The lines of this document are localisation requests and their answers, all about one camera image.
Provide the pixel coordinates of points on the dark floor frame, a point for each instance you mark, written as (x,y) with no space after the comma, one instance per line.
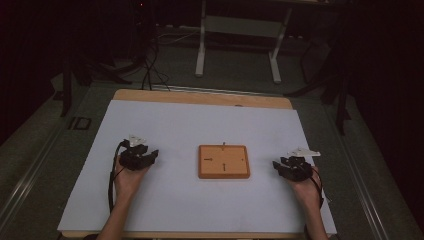
(80,123)

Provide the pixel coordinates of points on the white table sheet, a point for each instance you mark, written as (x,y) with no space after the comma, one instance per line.
(186,130)

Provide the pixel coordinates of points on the black stand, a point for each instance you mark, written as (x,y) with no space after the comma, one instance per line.
(341,100)
(66,86)

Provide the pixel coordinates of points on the white metal stand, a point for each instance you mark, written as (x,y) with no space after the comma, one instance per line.
(240,26)

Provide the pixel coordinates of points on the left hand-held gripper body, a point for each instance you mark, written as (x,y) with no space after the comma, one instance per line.
(135,159)

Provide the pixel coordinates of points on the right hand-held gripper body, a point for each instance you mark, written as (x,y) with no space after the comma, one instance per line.
(298,166)

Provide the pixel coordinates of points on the person's left hand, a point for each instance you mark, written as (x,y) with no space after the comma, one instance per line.
(128,181)

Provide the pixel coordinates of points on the metal floor rail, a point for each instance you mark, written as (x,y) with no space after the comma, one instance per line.
(213,90)

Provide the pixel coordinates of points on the wooden board with slots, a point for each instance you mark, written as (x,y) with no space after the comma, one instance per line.
(230,166)

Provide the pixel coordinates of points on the person's right hand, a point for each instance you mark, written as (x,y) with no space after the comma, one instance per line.
(306,190)

